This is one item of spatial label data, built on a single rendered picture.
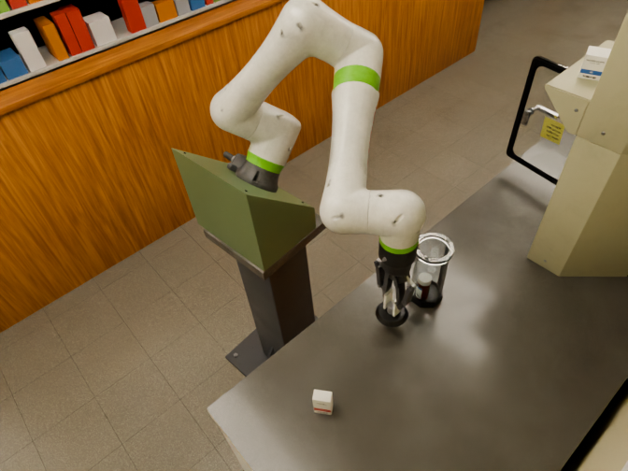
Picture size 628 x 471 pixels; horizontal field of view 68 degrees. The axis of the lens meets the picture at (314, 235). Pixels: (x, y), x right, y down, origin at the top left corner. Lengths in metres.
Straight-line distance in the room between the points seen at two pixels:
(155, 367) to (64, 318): 0.68
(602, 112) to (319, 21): 0.69
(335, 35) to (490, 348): 0.92
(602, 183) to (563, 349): 0.46
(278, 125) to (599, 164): 0.88
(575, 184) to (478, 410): 0.65
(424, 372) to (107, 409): 1.69
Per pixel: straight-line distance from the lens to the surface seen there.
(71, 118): 2.59
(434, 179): 3.33
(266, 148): 1.50
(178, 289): 2.84
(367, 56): 1.22
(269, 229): 1.46
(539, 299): 1.57
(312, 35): 1.17
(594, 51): 1.39
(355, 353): 1.37
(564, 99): 1.34
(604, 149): 1.35
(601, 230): 1.52
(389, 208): 1.02
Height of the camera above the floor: 2.14
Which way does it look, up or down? 47 degrees down
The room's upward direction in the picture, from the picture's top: 6 degrees counter-clockwise
